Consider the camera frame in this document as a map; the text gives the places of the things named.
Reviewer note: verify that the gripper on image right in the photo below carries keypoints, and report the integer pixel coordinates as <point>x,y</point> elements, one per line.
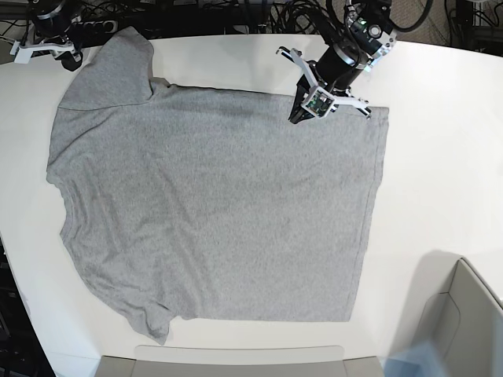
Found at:
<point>335,72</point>

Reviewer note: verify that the grey T-shirt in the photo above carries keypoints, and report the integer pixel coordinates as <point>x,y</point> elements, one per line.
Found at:
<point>202,203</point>

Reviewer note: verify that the black robot arm on image left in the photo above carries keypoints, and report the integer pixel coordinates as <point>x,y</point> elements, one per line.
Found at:
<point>53,31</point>

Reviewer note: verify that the black robot arm on image right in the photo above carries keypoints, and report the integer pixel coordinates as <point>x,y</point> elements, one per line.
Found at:
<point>364,36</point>

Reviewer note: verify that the black power strip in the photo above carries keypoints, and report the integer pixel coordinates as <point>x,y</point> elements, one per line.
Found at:
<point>97,27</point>

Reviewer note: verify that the beige box at right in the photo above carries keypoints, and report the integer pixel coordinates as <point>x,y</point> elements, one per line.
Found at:
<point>463,326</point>

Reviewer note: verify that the beige box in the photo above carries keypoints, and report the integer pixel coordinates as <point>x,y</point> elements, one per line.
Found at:
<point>463,326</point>
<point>176,361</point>

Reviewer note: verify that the blue blurred object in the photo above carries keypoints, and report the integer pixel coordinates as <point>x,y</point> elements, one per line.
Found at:
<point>420,360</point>

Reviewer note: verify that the beige box at bottom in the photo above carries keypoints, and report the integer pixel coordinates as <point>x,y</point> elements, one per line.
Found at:
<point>176,361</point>

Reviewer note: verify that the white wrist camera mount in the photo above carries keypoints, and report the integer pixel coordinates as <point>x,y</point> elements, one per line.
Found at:
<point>318,101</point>
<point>23,54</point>

